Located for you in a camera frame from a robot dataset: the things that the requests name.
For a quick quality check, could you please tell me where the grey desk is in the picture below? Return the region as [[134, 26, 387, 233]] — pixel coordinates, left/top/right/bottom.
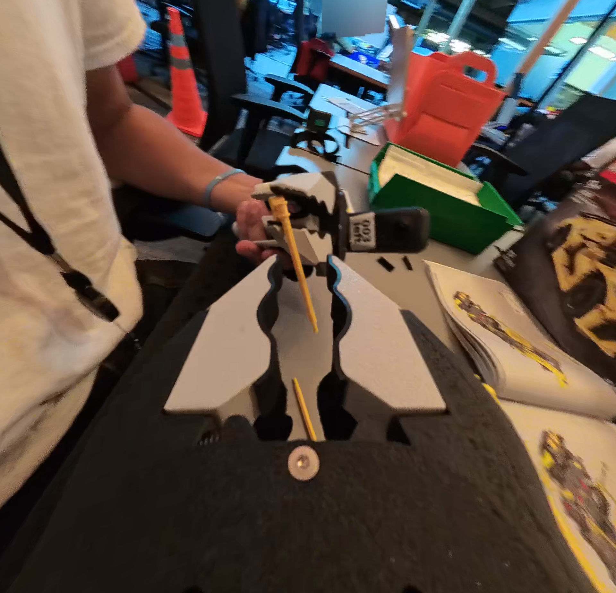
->
[[262, 135, 530, 442]]

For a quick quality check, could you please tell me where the black toy set box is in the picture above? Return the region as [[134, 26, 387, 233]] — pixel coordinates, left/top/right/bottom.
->
[[493, 169, 616, 382]]

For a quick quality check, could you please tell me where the black lanyard cord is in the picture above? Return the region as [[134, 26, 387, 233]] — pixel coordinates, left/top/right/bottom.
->
[[0, 145, 121, 323]]

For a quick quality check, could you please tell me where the thin yellow axle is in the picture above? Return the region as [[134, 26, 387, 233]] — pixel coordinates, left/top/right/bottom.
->
[[292, 377, 318, 442]]

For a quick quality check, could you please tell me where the person's white shirt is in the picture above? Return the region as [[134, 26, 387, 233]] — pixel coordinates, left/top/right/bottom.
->
[[0, 0, 147, 507]]

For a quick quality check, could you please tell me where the person's left hand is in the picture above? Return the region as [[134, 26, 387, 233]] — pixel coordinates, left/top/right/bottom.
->
[[235, 199, 290, 266]]

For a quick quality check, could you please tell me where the black looped object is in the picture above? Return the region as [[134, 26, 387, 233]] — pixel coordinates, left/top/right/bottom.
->
[[291, 128, 338, 159]]

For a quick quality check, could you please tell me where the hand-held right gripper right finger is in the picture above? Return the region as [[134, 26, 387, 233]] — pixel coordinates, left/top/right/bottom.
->
[[315, 254, 448, 427]]

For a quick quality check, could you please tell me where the red office chair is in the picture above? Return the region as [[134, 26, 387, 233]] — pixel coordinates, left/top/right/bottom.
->
[[294, 38, 335, 81]]

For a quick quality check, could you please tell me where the green plastic bin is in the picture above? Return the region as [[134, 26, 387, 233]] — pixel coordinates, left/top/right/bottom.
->
[[368, 143, 523, 256]]

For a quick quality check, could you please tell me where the person's left forearm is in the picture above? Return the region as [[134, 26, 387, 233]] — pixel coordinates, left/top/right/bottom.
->
[[87, 68, 256, 213]]

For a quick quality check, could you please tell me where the blue wristband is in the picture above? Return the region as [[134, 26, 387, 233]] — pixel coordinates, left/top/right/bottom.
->
[[203, 168, 246, 207]]

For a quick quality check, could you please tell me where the yellow axle with black connector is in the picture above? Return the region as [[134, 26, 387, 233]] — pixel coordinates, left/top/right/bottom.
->
[[269, 196, 319, 335]]

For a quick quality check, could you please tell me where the black office chair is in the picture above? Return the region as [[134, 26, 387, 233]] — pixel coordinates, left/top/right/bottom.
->
[[462, 92, 616, 208], [231, 73, 318, 170]]

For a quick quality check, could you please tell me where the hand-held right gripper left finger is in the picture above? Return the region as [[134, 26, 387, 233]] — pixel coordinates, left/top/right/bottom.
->
[[164, 254, 294, 427]]

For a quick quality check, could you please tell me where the instruction booklet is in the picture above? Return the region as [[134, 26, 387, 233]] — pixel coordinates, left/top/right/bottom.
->
[[423, 260, 616, 593]]

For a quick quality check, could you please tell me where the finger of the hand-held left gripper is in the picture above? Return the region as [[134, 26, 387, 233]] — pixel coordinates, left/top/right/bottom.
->
[[252, 170, 338, 233], [252, 223, 334, 278]]

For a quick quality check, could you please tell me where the orange plastic bin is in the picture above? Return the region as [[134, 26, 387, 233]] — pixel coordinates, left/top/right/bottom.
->
[[385, 51, 506, 167]]

